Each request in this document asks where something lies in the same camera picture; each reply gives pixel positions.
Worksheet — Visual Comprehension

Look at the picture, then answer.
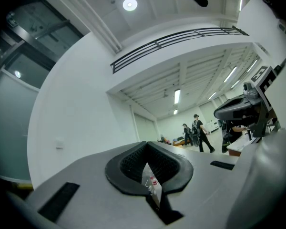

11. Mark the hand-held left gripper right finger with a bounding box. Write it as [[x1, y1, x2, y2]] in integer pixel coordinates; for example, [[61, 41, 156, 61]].
[[147, 141, 241, 225]]

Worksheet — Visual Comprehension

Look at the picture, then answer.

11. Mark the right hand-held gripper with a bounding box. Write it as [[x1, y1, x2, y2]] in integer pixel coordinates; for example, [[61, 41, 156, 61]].
[[213, 54, 286, 138]]

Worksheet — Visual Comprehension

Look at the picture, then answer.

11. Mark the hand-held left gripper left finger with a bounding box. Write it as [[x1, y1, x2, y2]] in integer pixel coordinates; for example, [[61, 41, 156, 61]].
[[26, 141, 167, 229]]

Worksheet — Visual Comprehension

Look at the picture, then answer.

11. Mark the wooden desk with white top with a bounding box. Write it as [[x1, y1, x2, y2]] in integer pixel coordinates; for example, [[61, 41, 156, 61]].
[[226, 132, 263, 157]]

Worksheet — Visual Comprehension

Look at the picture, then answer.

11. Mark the group of clear water jugs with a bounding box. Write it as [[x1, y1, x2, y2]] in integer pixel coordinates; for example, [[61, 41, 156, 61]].
[[147, 169, 159, 186]]

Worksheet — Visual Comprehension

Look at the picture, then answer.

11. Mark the black balcony railing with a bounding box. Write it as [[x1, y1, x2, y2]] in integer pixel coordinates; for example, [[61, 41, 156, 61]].
[[110, 25, 250, 74]]

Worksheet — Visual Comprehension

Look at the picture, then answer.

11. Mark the frosted glass partition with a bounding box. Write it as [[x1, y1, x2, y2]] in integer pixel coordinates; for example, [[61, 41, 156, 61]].
[[0, 68, 41, 183]]

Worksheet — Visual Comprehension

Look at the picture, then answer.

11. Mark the round ceiling lamp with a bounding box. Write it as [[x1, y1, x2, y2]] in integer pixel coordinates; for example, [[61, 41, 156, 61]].
[[123, 0, 138, 11]]

